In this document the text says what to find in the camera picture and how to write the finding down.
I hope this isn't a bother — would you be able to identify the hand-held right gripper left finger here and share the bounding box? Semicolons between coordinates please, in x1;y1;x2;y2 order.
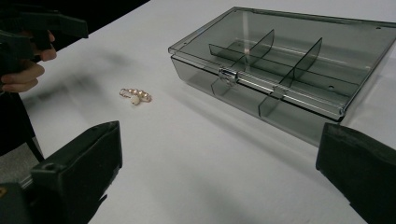
30;120;123;224

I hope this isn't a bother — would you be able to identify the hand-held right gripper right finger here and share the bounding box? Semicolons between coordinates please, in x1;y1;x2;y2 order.
316;121;396;224

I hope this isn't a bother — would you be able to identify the pearl hair clip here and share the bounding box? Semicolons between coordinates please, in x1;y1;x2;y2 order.
119;87;153;106

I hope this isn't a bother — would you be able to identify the clear grey compartment box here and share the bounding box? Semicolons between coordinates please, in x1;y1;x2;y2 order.
167;6;396;147

